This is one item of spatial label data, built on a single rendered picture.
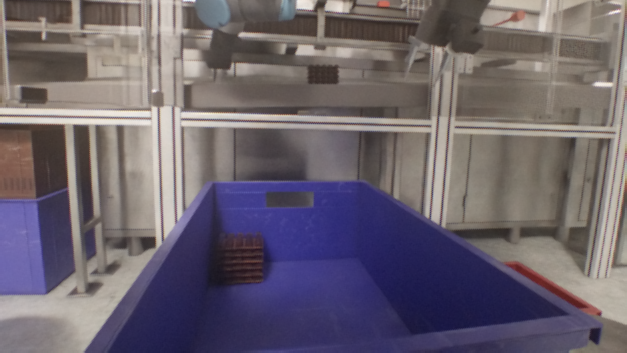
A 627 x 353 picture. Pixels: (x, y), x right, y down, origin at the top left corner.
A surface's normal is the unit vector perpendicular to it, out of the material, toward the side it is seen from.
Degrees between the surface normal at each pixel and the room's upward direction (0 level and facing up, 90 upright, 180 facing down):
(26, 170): 90
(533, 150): 90
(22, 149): 90
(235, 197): 90
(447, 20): 111
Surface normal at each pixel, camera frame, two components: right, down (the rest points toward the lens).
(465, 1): 0.07, 0.63
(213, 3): -0.26, 0.66
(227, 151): 0.14, 0.13
